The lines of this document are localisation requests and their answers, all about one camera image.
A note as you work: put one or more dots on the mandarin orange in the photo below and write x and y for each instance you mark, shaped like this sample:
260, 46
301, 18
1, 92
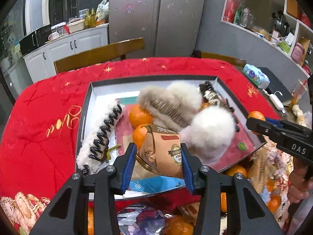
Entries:
236, 169
255, 117

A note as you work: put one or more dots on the silver double-door refrigerator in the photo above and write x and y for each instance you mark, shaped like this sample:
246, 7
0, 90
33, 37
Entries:
169, 27

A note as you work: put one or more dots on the white wall shelf unit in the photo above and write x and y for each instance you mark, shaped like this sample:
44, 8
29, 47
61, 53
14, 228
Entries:
278, 23

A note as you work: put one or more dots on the brown triangular snack packet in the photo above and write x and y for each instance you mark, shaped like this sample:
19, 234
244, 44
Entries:
161, 151

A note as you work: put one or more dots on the anime picture card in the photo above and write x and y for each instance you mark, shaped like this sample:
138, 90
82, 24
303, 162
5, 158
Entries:
140, 219

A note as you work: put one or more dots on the black notebook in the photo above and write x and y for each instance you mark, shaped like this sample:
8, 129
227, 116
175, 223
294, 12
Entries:
276, 86

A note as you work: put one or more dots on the white kitchen cabinet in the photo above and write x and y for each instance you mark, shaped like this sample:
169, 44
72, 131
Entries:
40, 62

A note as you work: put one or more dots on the mandarin orange upper right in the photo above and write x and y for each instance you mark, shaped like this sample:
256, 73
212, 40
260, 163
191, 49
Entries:
255, 117

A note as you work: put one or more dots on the mandarin orange middle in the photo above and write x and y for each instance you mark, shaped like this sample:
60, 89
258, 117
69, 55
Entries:
236, 169

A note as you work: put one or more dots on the person's right hand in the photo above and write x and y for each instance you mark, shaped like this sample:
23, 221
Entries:
299, 187

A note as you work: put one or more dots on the black white coil hair clip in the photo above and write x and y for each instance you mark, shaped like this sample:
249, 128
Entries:
95, 147

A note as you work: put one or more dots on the wooden chair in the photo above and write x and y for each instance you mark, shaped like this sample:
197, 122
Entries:
232, 60
99, 55

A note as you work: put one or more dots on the white charger with cable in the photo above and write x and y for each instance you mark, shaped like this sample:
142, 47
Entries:
276, 102

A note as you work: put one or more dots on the white fluffy hair claw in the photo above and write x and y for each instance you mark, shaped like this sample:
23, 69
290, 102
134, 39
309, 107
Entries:
207, 132

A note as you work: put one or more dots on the black microwave oven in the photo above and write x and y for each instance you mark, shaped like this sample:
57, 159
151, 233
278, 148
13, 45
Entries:
35, 39

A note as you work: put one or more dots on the blue tissue pack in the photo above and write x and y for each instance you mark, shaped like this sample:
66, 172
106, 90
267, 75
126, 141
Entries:
256, 76

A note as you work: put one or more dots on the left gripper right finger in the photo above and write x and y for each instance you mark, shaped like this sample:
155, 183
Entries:
247, 212

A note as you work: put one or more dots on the red bear-print blanket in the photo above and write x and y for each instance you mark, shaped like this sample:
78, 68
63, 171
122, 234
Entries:
39, 140

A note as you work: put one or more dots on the orange in tray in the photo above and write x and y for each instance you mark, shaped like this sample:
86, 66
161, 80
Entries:
139, 135
138, 116

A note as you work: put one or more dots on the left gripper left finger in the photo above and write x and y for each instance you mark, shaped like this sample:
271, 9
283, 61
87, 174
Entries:
68, 211

